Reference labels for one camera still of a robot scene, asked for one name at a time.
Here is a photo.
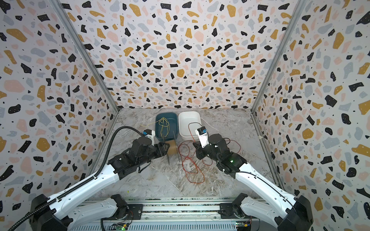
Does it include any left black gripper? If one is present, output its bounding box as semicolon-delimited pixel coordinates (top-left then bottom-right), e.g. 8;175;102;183
138;141;171;167

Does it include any grey cable spool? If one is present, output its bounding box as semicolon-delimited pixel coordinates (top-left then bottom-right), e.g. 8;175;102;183
165;131;180;164

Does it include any red cable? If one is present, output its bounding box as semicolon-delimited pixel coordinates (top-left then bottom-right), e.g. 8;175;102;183
177;122;242;184

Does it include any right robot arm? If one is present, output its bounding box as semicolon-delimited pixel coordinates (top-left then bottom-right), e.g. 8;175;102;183
193;131;313;231

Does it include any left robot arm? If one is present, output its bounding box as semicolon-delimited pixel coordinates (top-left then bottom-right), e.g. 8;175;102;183
10;129;170;231

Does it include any teal plastic bin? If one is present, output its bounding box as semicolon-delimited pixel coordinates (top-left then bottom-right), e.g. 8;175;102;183
155;112;178;142

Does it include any white plastic bin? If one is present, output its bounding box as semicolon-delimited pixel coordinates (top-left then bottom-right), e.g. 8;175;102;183
178;111;202;141

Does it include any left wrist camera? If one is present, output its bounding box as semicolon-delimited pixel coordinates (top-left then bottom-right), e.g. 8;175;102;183
143;129;156;145

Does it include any yellow cable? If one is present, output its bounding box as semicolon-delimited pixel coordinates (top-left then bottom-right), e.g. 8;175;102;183
144;116;172;141

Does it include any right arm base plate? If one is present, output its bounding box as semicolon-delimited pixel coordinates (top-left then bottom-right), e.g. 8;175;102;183
218;203;257;219

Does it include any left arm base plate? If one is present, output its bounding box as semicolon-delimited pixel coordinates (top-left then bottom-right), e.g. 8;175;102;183
123;204;144;222

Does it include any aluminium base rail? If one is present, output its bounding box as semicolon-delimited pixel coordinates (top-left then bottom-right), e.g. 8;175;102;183
56;197;304;231

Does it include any right frame post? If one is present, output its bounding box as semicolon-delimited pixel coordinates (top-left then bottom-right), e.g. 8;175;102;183
251;0;307;114

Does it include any frame post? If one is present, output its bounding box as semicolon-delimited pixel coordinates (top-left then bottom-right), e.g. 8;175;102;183
48;0;119;113
251;0;307;114

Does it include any left frame post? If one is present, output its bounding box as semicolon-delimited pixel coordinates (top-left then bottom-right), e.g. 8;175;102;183
48;0;119;113

